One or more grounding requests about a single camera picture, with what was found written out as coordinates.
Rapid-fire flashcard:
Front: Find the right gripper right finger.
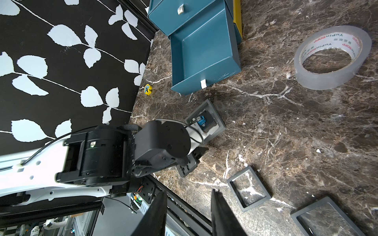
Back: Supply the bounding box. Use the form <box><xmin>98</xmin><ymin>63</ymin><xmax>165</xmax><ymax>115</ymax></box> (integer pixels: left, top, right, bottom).
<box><xmin>211</xmin><ymin>189</ymin><xmax>247</xmax><ymax>236</ymax></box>

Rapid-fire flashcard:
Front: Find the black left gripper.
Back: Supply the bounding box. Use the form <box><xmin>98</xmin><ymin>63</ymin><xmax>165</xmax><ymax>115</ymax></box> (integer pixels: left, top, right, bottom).
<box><xmin>131</xmin><ymin>119</ymin><xmax>204</xmax><ymax>178</ymax></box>

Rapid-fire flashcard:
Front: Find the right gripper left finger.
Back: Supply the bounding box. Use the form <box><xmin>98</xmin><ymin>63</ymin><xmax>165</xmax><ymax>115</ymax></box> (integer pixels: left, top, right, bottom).
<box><xmin>132</xmin><ymin>191</ymin><xmax>167</xmax><ymax>236</ymax></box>

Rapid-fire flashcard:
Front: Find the gray brooch box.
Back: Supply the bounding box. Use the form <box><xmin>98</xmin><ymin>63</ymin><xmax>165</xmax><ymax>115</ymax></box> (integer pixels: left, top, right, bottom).
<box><xmin>186</xmin><ymin>99</ymin><xmax>226</xmax><ymax>147</ymax></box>

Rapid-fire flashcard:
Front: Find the teal three-drawer cabinet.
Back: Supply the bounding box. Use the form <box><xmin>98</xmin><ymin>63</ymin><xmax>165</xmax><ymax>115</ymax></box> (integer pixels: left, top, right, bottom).
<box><xmin>148</xmin><ymin>0</ymin><xmax>241</xmax><ymax>95</ymax></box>

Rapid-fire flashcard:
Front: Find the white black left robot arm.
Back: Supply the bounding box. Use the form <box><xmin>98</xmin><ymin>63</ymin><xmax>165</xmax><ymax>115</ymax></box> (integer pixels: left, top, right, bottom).
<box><xmin>1</xmin><ymin>119</ymin><xmax>207</xmax><ymax>207</ymax></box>

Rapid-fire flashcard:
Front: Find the black brooch box left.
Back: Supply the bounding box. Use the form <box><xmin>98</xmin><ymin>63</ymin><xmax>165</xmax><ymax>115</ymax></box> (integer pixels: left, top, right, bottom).
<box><xmin>227</xmin><ymin>166</ymin><xmax>272</xmax><ymax>212</ymax></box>

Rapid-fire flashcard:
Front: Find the black brooch box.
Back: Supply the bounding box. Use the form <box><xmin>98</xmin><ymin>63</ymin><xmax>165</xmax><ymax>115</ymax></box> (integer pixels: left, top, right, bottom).
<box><xmin>290</xmin><ymin>196</ymin><xmax>365</xmax><ymax>236</ymax></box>
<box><xmin>227</xmin><ymin>166</ymin><xmax>272</xmax><ymax>212</ymax></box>

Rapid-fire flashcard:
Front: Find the black brooch box right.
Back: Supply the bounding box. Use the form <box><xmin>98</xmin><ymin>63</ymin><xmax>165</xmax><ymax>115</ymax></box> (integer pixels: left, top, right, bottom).
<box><xmin>290</xmin><ymin>196</ymin><xmax>365</xmax><ymax>236</ymax></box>

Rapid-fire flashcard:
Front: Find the small yellow blue ball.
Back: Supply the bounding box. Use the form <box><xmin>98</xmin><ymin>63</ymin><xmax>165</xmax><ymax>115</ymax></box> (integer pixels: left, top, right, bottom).
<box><xmin>144</xmin><ymin>84</ymin><xmax>153</xmax><ymax>95</ymax></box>

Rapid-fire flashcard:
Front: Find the clear tape roll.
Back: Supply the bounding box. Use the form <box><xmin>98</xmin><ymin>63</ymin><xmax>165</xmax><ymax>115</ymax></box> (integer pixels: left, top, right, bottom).
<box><xmin>294</xmin><ymin>26</ymin><xmax>372</xmax><ymax>90</ymax></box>

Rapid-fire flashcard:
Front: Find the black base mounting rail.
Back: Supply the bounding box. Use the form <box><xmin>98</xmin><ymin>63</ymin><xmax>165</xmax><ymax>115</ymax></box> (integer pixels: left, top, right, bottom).
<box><xmin>100</xmin><ymin>173</ymin><xmax>213</xmax><ymax>236</ymax></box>

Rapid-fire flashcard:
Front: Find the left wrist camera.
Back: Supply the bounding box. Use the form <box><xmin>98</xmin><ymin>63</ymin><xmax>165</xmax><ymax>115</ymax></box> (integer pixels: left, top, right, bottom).
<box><xmin>191</xmin><ymin>110</ymin><xmax>218</xmax><ymax>138</ymax></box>

